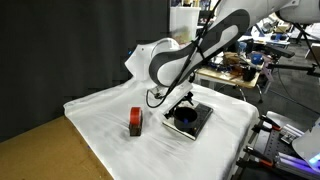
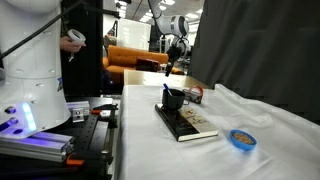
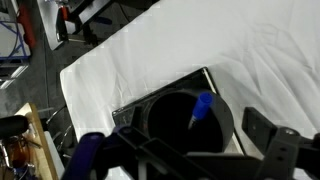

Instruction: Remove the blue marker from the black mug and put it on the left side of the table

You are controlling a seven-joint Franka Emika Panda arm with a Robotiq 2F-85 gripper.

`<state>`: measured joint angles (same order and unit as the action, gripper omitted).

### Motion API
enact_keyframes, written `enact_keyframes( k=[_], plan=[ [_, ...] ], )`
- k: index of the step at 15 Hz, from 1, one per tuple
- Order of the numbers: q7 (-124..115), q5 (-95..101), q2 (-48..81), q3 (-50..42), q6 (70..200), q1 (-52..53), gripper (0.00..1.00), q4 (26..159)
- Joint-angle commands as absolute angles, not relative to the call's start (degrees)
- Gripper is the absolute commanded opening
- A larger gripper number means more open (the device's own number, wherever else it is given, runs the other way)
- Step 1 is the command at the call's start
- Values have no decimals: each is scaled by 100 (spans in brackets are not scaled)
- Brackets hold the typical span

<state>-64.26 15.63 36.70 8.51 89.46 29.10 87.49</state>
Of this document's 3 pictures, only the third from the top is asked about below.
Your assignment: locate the blue marker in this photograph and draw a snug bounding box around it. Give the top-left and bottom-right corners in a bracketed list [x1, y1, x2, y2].
[187, 92, 215, 131]

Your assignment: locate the white device box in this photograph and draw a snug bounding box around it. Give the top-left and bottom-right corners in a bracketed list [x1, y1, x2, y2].
[0, 20, 33, 62]

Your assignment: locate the red bar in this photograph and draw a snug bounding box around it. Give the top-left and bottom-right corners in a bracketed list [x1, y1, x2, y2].
[16, 3, 37, 48]

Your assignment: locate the grey metal base plate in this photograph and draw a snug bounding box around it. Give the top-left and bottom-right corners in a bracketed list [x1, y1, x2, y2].
[36, 0, 113, 52]

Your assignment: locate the white tablecloth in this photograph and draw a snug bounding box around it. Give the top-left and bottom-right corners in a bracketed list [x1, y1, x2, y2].
[59, 0, 320, 180]

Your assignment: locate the black mug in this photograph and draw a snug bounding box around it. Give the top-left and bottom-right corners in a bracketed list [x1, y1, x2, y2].
[141, 88, 235, 155]

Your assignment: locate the cluttered wooden workbench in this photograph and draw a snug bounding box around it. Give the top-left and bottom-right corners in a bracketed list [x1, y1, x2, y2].
[0, 102, 64, 180]

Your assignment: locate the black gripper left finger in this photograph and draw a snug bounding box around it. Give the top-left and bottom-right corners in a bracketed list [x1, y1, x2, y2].
[112, 105, 201, 180]

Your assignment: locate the black cup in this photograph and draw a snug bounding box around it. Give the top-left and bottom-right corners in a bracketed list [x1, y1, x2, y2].
[0, 114, 30, 140]

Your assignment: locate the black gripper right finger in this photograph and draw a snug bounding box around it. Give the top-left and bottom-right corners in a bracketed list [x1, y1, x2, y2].
[241, 106, 320, 180]

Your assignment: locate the black hardcover book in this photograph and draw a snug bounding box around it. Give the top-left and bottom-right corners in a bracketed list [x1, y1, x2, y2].
[111, 66, 248, 158]

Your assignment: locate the black clamp with orange grip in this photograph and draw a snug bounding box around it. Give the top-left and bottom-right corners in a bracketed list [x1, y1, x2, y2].
[54, 0, 115, 46]

